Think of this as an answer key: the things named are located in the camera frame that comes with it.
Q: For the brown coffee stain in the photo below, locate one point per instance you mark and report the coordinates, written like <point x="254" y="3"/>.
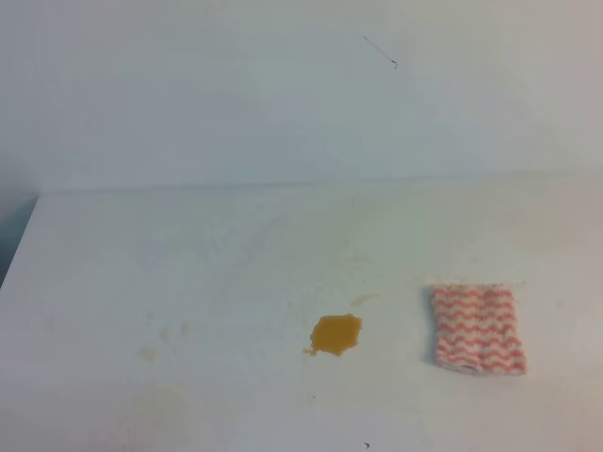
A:
<point x="334" y="334"/>

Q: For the pink white striped rag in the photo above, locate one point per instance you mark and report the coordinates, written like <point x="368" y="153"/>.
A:
<point x="476" y="329"/>

